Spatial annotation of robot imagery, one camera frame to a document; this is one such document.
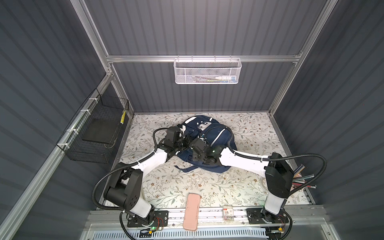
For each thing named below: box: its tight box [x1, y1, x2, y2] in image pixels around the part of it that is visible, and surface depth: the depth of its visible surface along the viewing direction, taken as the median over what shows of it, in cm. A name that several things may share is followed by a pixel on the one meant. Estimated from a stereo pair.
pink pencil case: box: [183, 192, 201, 231], surface depth 75 cm
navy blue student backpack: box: [174, 115, 237, 174], surface depth 90 cm
